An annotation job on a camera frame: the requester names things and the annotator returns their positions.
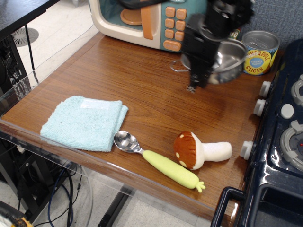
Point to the tomato sauce can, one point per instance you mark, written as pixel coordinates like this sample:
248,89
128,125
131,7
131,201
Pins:
235,34

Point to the dark blue toy stove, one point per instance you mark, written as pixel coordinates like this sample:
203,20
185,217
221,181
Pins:
273,192

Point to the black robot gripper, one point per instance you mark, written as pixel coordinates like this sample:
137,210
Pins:
201,42

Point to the plush brown mushroom toy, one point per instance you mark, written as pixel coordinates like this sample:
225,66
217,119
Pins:
191,153

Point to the clear acrylic table guard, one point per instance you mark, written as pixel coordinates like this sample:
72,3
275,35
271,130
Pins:
160,107

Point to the light blue folded towel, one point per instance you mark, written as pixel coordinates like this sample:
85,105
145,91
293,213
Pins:
85,123

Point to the white stove knob middle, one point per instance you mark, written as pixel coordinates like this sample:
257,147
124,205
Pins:
259,107

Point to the black side desk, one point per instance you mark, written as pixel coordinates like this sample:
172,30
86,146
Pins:
15,14

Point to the pineapple slices can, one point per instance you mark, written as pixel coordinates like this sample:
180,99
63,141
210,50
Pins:
262,47

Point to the white stove knob lower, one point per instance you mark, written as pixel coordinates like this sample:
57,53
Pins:
246,149

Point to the cream teal toy microwave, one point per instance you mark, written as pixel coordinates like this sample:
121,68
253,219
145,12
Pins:
160,26

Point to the white stove knob upper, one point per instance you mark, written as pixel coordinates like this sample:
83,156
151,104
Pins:
264,90

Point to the white stove knob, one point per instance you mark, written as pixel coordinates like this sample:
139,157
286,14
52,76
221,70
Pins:
259,107
264,90
246,149

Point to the silver steel pot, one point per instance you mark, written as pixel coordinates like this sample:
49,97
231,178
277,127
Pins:
228,64

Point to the spoon with green handle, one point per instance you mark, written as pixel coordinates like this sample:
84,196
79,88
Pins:
128,143

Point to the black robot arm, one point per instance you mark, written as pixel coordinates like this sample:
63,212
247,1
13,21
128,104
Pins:
237,12

